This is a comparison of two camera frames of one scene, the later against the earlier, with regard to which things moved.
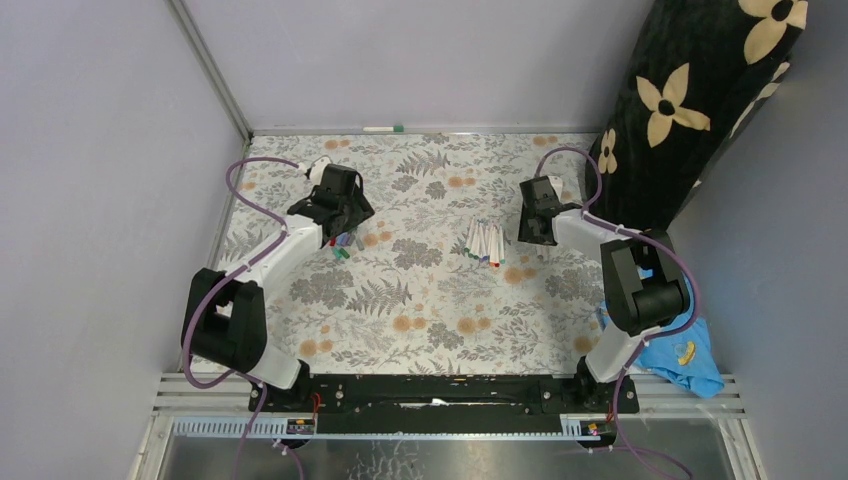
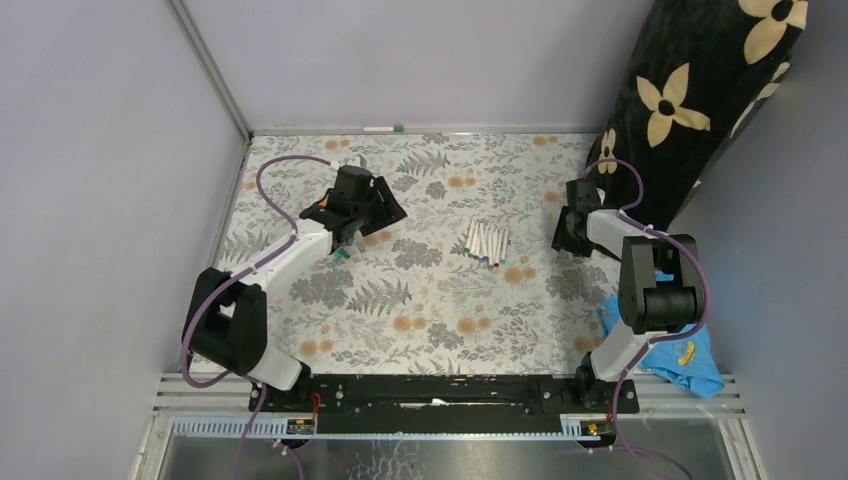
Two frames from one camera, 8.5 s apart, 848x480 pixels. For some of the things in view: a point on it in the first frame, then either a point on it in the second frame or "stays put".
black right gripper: (525, 234) → (560, 240)
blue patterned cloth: (684, 359) stays put
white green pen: (470, 235) stays put
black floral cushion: (699, 73) stays put
